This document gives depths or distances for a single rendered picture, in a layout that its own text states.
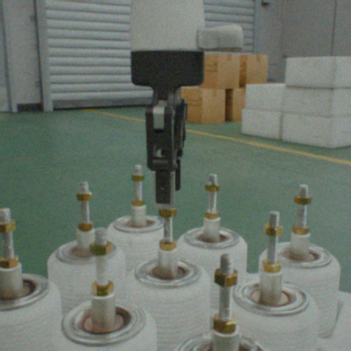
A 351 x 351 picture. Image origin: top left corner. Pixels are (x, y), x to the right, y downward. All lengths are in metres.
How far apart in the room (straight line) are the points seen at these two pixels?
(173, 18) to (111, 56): 5.30
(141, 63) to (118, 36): 5.34
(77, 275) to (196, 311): 0.14
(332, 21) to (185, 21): 6.35
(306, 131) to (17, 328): 2.68
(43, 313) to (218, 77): 3.70
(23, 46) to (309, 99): 3.44
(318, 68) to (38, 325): 2.64
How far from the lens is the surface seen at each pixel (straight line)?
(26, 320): 0.47
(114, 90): 5.76
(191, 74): 0.44
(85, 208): 0.56
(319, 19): 6.93
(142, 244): 0.64
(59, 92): 5.51
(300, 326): 0.45
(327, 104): 2.92
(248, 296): 0.48
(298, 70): 3.06
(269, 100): 3.27
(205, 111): 4.02
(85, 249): 0.57
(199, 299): 0.50
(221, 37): 0.43
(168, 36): 0.44
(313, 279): 0.55
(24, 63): 5.46
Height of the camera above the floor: 0.48
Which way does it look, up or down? 13 degrees down
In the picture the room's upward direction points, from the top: straight up
